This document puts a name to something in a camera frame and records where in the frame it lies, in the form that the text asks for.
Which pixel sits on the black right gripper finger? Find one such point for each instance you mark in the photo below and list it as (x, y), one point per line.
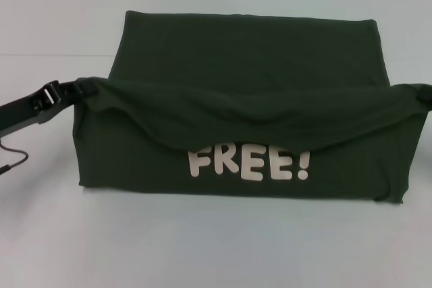
(426, 95)

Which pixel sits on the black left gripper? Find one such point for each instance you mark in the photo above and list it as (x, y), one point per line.
(27, 109)

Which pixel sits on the dark green shirt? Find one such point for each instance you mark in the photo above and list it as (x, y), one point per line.
(236, 99)

